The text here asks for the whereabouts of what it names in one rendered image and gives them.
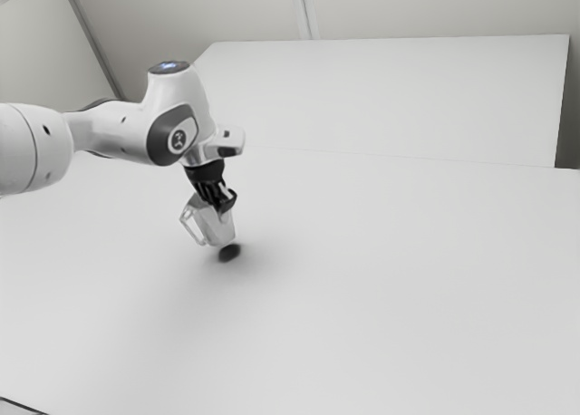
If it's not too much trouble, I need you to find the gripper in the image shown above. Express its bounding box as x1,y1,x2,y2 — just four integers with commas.
182,159,239,217

